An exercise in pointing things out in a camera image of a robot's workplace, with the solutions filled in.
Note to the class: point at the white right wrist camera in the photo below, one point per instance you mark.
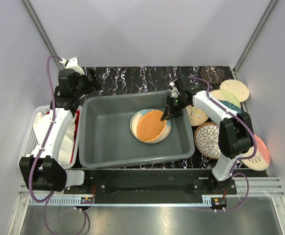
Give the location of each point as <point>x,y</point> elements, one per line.
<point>174,90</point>

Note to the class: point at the grey plastic bin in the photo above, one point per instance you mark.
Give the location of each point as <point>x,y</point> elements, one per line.
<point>126,130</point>

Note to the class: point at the pink and cream plate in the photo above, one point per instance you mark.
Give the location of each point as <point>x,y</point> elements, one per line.
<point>261,160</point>

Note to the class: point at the cream green centre plate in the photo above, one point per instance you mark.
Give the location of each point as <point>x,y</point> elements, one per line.
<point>223,95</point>

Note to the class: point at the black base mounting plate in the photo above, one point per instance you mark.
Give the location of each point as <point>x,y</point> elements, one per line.
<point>152,187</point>

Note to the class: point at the white plastic basket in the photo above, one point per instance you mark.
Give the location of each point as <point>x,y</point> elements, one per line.
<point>30,141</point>

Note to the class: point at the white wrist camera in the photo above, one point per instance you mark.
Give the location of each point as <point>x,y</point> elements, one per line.
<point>72,64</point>
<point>174,90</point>

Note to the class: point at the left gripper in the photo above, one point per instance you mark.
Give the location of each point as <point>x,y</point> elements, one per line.
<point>96,84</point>

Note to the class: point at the white cloth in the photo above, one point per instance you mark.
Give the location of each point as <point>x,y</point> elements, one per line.
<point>41,125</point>

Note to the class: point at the white petal pattern bowl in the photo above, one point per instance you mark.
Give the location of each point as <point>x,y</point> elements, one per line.
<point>206,139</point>

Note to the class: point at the beige wooden round plate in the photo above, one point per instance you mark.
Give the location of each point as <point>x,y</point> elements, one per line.
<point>237,88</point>

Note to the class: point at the dark transparent glass plate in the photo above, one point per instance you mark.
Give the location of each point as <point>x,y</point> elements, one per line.
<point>212,74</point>

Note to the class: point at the orange woven plate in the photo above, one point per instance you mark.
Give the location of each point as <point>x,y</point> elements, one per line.
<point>150,126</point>

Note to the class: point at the cream leaf pattern plate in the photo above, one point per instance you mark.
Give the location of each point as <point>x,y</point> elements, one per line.
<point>196,116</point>

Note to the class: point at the teal embossed plate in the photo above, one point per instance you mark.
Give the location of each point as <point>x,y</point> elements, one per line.
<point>231,106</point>

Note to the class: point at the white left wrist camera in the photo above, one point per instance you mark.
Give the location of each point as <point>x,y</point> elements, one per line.
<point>72,64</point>

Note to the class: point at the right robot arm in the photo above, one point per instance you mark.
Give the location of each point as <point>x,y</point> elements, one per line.
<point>236,139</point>

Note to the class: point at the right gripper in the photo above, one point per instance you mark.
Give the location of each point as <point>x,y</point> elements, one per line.
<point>169,109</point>

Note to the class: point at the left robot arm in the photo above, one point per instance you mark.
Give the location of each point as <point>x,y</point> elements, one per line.
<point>41,169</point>

